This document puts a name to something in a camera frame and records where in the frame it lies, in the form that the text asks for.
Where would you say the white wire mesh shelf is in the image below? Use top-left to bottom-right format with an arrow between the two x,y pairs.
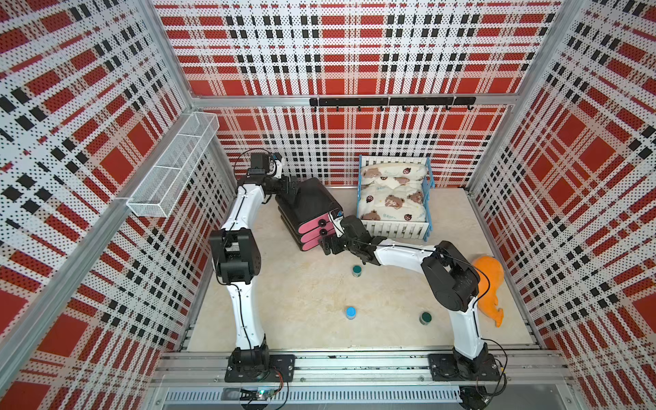
126,112 -> 219,218

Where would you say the black pink drawer cabinet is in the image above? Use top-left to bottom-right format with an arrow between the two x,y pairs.
275,178 -> 343,251

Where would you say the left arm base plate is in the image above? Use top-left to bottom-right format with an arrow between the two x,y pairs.
224,351 -> 297,383

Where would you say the aluminium mounting rail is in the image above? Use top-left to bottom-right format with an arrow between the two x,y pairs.
150,350 -> 573,388

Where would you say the orange plush whale toy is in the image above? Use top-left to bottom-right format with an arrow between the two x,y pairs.
473,256 -> 504,327

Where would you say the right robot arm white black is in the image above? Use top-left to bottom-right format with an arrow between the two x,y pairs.
319,215 -> 498,381

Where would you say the black wall hook rail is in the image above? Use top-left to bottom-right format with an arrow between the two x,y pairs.
309,97 -> 477,108

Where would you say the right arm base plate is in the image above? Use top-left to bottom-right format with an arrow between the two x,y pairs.
428,352 -> 501,382

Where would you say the bear print blanket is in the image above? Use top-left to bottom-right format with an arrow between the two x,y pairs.
358,162 -> 427,222

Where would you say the blue white doll bed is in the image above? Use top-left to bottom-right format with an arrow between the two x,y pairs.
356,155 -> 435,241

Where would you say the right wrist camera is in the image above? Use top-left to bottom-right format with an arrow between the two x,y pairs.
329,211 -> 344,237

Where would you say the dark green paint can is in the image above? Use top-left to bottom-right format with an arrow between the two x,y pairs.
420,312 -> 432,326

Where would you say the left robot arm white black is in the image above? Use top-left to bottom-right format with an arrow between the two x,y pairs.
209,175 -> 297,384

